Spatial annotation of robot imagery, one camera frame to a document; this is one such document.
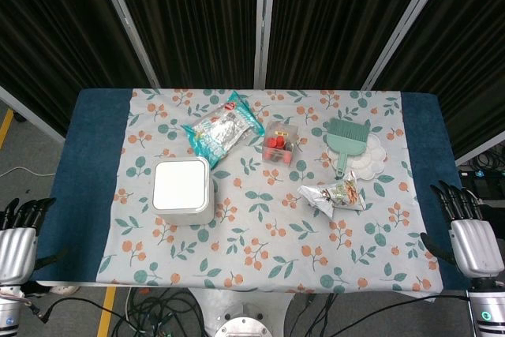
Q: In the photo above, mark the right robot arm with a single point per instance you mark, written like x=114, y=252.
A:
x=487, y=307

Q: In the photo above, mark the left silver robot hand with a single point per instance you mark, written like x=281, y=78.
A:
x=16, y=248

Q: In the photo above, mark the silver crumpled snack bag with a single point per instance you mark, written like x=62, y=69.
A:
x=335, y=196

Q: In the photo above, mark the robot base column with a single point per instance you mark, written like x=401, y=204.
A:
x=241, y=315

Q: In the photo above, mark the black folding screen panel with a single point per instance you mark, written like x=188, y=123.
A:
x=453, y=49
x=185, y=21
x=339, y=21
x=63, y=21

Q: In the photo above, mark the floral tablecloth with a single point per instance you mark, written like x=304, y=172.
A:
x=260, y=210

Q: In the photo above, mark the teal silver snack bag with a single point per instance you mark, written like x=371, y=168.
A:
x=221, y=129

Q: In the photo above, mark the blue table cover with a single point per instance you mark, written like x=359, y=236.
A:
x=87, y=179

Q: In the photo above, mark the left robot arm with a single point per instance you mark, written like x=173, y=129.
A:
x=10, y=311

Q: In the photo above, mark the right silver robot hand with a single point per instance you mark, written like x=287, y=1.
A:
x=475, y=244

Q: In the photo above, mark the white square box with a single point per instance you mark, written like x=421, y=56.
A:
x=183, y=195

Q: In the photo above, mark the clear box with red items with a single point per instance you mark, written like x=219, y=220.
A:
x=280, y=143

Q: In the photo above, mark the white flower-shaped dustpan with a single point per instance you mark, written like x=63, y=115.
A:
x=369, y=157

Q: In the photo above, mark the green mini brush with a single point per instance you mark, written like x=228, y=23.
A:
x=347, y=137

